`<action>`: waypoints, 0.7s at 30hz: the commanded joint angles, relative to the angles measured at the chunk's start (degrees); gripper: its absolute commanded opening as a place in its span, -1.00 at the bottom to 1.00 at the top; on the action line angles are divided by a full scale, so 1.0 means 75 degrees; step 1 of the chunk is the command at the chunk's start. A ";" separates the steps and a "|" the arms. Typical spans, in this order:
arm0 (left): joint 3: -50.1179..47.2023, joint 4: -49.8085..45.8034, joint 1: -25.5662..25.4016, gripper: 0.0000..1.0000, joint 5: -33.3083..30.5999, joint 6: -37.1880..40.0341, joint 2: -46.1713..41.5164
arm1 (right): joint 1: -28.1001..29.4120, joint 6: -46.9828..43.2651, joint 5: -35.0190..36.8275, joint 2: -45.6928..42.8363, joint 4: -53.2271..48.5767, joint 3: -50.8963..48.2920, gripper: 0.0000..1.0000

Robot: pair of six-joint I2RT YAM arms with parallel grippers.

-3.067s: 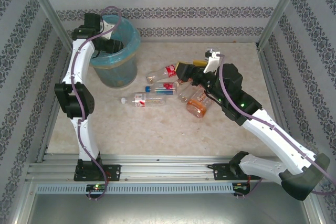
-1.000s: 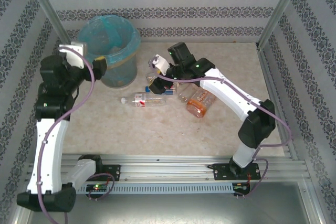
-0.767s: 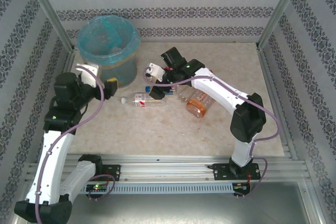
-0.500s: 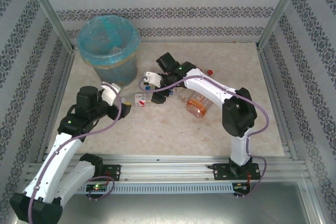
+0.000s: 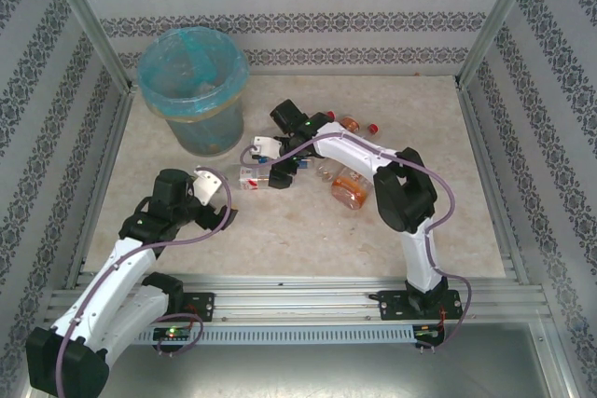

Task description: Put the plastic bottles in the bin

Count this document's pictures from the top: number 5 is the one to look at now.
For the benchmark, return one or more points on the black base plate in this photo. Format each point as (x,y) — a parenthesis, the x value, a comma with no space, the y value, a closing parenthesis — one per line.
(203,305)
(394,305)

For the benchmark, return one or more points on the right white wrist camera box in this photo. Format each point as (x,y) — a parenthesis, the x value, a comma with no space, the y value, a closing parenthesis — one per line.
(266,144)

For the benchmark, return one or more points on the brown tea plastic bottle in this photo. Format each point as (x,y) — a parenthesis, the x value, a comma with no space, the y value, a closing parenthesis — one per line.
(350,124)

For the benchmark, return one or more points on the left controller board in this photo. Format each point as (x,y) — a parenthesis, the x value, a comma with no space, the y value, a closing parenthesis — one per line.
(172,333)

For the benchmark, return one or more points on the right controller board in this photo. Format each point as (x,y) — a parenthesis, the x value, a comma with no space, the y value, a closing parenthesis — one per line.
(426,333)

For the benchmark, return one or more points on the clear unlabelled plastic bottle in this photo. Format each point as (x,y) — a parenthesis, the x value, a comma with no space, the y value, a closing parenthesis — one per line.
(326,172)

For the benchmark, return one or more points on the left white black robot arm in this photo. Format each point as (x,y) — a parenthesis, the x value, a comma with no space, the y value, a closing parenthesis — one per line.
(107,286)

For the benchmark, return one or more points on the right aluminium side rail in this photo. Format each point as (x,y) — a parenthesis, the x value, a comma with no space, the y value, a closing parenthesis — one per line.
(478,137)

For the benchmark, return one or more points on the grey metal panel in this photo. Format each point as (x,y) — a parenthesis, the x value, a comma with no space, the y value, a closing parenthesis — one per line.
(303,370)

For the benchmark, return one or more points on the large orange label bottle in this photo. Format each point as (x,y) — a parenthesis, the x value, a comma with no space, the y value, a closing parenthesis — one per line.
(350,190)

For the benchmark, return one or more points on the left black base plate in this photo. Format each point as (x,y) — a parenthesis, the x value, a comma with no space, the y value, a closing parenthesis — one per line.
(203,305)

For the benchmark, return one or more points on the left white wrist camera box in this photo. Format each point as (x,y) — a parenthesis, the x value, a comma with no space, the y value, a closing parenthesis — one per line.
(205,186)

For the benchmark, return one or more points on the left aluminium frame post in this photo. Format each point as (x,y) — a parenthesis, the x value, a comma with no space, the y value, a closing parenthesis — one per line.
(84,11)

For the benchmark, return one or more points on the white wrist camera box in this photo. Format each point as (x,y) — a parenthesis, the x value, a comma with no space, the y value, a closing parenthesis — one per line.
(266,144)
(205,186)

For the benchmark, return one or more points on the clear bottle red white label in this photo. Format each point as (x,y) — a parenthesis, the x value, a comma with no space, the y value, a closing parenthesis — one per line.
(252,180)

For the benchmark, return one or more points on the aluminium side rail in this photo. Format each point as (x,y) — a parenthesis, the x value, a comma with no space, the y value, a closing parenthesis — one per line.
(114,137)
(478,137)

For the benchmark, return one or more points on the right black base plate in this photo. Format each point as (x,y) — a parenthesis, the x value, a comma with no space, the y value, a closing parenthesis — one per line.
(394,305)

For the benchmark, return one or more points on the aluminium frame post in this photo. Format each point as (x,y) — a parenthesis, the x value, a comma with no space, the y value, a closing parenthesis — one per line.
(84,11)
(499,16)

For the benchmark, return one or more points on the aluminium mounting rail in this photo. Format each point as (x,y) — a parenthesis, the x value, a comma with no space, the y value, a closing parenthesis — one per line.
(298,297)

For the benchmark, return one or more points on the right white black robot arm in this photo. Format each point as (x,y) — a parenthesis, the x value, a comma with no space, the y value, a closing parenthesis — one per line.
(354,151)

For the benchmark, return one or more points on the blue plastic bin liner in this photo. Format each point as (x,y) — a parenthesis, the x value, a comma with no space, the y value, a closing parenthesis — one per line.
(154,90)

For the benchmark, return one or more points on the grey round waste bin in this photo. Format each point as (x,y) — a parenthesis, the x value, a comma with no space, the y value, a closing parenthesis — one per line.
(210,130)

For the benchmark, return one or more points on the left aluminium side rail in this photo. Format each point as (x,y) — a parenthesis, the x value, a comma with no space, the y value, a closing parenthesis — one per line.
(114,137)

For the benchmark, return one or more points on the controller board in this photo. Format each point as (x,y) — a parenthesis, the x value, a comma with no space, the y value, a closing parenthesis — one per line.
(172,333)
(426,333)

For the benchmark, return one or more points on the right aluminium frame post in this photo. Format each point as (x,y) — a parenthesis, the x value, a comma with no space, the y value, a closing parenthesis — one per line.
(499,16)

